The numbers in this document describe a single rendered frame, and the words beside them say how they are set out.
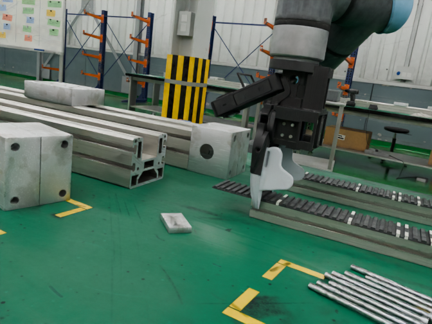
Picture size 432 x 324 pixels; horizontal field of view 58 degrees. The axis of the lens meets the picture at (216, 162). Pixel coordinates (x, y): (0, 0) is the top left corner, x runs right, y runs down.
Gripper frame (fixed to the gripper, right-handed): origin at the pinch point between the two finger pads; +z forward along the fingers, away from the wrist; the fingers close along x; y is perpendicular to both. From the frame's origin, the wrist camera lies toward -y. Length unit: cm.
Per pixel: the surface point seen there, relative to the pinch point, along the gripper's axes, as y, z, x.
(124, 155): -22.1, -2.2, -5.0
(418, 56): 19, -90, 764
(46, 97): -61, -6, 13
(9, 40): -515, -25, 348
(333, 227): 11.7, 1.3, -2.0
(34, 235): -17.3, 3.1, -26.2
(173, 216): -8.2, 2.5, -11.4
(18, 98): -71, -4, 14
